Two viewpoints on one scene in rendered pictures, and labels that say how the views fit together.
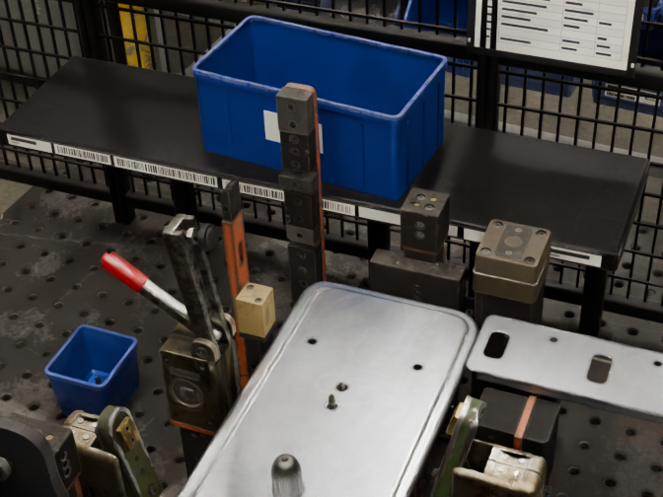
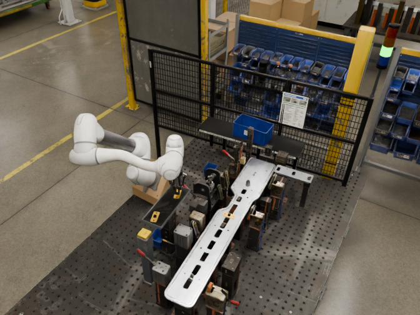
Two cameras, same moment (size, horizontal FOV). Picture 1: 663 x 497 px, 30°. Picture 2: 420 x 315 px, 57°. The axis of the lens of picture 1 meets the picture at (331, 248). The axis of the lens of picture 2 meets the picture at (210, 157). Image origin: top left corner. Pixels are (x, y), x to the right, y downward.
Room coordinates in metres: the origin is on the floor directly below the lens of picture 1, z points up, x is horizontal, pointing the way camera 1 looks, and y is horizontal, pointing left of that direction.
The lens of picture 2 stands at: (-1.26, 0.26, 2.91)
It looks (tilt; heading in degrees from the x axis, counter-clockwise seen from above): 38 degrees down; 2
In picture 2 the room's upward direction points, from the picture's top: 1 degrees clockwise
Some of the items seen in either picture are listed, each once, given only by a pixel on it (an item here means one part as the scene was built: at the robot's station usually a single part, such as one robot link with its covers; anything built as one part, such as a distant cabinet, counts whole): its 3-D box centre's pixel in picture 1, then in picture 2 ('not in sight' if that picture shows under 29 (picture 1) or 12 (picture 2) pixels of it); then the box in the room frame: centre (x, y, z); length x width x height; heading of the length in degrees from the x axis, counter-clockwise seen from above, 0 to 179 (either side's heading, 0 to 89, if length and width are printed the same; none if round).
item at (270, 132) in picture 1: (321, 105); (252, 129); (1.43, 0.00, 1.10); 0.30 x 0.17 x 0.13; 62
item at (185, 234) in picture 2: not in sight; (184, 250); (0.29, 0.47, 0.90); 0.13 x 0.10 x 0.41; 67
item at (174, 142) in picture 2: not in sight; (174, 148); (0.53, 0.54, 1.54); 0.13 x 0.11 x 0.16; 0
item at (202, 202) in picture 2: not in sight; (200, 220); (0.58, 0.39, 0.89); 0.13 x 0.11 x 0.38; 67
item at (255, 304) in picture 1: (264, 403); (241, 175); (1.08, 0.09, 0.88); 0.04 x 0.04 x 0.36; 67
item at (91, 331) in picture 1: (96, 377); (210, 170); (1.28, 0.35, 0.74); 0.11 x 0.10 x 0.09; 157
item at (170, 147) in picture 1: (312, 151); (250, 136); (1.43, 0.02, 1.02); 0.90 x 0.22 x 0.03; 67
